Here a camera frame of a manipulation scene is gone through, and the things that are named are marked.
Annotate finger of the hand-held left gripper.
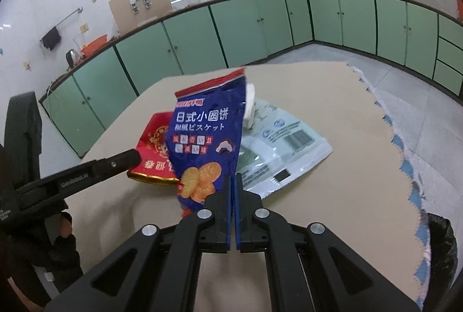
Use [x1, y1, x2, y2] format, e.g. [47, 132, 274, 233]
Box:
[81, 148, 142, 183]

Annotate trash bin with black bag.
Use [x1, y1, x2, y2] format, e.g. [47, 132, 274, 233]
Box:
[420, 212, 458, 312]

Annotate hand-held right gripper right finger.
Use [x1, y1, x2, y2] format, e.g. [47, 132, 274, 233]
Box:
[234, 172, 422, 312]

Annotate blue white patterned cloth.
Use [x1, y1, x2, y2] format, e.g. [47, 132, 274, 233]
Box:
[347, 62, 435, 309]

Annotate cardboard box on counter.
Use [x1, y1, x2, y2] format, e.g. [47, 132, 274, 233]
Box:
[109, 0, 172, 36]

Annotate metal towel rail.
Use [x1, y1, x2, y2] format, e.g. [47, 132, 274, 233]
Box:
[40, 7, 84, 43]

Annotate white teal printed packet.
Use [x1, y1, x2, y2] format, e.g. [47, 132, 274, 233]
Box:
[235, 98, 333, 199]

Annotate person's left hand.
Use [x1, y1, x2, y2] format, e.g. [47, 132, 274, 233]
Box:
[59, 212, 74, 237]

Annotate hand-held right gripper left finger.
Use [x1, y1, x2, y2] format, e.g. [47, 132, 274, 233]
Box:
[43, 172, 234, 312]

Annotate blue snack packet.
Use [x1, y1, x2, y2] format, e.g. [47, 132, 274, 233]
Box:
[164, 68, 248, 219]

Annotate person's left forearm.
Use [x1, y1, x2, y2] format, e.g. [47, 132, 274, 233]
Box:
[0, 211, 82, 309]

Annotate white crumpled tissue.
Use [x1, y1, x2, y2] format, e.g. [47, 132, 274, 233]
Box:
[243, 82, 257, 128]

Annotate red gold packet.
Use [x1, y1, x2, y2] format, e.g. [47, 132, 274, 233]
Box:
[127, 112, 181, 186]

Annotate orange plastic basin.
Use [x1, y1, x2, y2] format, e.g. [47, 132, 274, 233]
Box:
[80, 34, 109, 56]

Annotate green base cabinets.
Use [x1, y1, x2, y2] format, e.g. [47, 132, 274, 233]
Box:
[39, 0, 463, 157]

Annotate dark hanging towel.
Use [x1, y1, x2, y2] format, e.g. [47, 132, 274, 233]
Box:
[41, 26, 61, 51]

